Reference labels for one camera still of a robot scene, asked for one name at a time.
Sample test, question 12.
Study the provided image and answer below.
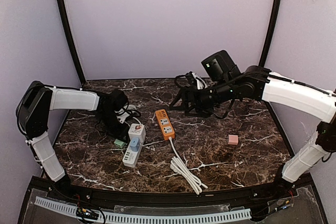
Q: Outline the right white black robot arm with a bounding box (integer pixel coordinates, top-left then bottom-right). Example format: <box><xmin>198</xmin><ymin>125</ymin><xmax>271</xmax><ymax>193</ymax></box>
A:
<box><xmin>169</xmin><ymin>50</ymin><xmax>335</xmax><ymax>183</ymax></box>

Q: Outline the left black frame post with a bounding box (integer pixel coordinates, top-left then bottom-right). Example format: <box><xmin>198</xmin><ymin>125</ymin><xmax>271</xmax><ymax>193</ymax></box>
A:
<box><xmin>56</xmin><ymin>0</ymin><xmax>86</xmax><ymax>85</ymax></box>

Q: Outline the black front table rail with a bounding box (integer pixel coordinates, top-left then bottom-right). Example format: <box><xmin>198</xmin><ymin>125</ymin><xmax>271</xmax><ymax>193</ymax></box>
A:
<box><xmin>36</xmin><ymin>179</ymin><xmax>291</xmax><ymax>209</ymax></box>

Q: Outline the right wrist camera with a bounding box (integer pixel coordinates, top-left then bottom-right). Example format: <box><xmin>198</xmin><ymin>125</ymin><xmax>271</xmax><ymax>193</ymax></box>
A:
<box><xmin>185</xmin><ymin>71</ymin><xmax>208</xmax><ymax>90</ymax></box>

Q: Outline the right black frame post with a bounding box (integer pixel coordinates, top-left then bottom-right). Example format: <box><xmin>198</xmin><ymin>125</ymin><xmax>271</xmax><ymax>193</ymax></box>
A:
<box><xmin>258</xmin><ymin>0</ymin><xmax>281</xmax><ymax>67</ymax></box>

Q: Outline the small green circuit board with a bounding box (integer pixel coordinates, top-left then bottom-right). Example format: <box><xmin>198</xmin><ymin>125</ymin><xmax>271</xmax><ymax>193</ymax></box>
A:
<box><xmin>76</xmin><ymin>207</ymin><xmax>99</xmax><ymax>220</ymax></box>

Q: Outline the orange strip white cable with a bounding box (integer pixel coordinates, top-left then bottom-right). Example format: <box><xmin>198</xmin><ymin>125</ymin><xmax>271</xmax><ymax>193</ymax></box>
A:
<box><xmin>169</xmin><ymin>137</ymin><xmax>208</xmax><ymax>195</ymax></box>

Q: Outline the pink plug adapter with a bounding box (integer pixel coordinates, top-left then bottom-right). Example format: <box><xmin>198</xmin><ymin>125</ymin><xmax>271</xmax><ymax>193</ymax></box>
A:
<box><xmin>228</xmin><ymin>135</ymin><xmax>239</xmax><ymax>145</ymax></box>

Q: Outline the blue plug adapter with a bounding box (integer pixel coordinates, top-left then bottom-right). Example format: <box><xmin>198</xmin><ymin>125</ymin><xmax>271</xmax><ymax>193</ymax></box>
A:
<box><xmin>129</xmin><ymin>137</ymin><xmax>141</xmax><ymax>153</ymax></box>

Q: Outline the white slotted cable duct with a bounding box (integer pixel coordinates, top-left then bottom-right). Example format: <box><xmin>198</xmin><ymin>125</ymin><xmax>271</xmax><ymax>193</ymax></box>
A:
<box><xmin>34</xmin><ymin>196</ymin><xmax>251</xmax><ymax>223</ymax></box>

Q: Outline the green plug adapter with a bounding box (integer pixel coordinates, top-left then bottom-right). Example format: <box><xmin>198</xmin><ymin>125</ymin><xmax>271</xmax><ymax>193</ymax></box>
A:
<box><xmin>113</xmin><ymin>139</ymin><xmax>126</xmax><ymax>148</ymax></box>

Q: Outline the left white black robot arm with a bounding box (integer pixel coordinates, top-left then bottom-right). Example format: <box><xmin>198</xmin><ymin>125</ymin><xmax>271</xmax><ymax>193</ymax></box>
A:
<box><xmin>16</xmin><ymin>81</ymin><xmax>129</xmax><ymax>183</ymax></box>

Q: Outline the white power strip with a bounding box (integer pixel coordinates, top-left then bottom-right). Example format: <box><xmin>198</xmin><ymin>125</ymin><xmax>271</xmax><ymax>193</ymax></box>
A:
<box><xmin>122</xmin><ymin>143</ymin><xmax>143</xmax><ymax>168</ymax></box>

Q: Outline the black frame post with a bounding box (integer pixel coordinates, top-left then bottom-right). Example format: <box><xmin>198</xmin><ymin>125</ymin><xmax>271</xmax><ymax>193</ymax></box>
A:
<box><xmin>56</xmin><ymin>0</ymin><xmax>86</xmax><ymax>85</ymax></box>
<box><xmin>258</xmin><ymin>0</ymin><xmax>281</xmax><ymax>67</ymax></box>

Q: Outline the white cube socket adapter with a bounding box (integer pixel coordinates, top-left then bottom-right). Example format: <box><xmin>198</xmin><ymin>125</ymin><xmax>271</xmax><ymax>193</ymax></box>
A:
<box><xmin>128</xmin><ymin>123</ymin><xmax>146</xmax><ymax>143</ymax></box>

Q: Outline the orange power strip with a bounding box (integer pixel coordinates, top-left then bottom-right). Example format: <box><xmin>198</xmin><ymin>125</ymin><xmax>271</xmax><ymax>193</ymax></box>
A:
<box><xmin>155</xmin><ymin>109</ymin><xmax>175</xmax><ymax>140</ymax></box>

